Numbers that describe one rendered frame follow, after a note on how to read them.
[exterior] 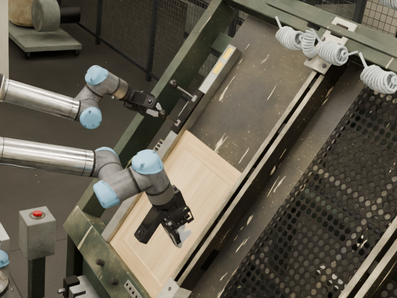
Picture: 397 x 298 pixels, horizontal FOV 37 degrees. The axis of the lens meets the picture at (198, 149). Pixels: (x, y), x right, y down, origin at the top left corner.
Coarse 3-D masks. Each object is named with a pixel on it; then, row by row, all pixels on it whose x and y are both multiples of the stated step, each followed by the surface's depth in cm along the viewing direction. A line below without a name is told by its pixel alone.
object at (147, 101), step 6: (132, 90) 227; (132, 96) 226; (138, 96) 226; (144, 96) 225; (150, 96) 224; (132, 102) 227; (138, 102) 225; (144, 102) 224; (150, 102) 223; (156, 102) 224; (150, 108) 224
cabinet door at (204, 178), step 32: (192, 160) 234; (224, 160) 222; (192, 192) 228; (224, 192) 217; (128, 224) 244; (160, 224) 232; (192, 224) 221; (128, 256) 237; (160, 256) 226; (160, 288) 219
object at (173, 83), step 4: (172, 80) 238; (176, 80) 239; (172, 84) 237; (176, 84) 238; (172, 88) 239; (180, 88) 239; (184, 92) 240; (192, 96) 241; (196, 96) 240; (192, 100) 241
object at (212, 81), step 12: (228, 60) 239; (228, 72) 242; (204, 84) 243; (216, 84) 241; (204, 96) 241; (192, 120) 243; (180, 132) 242; (168, 144) 243; (132, 204) 245; (120, 216) 246; (108, 228) 248; (108, 240) 247
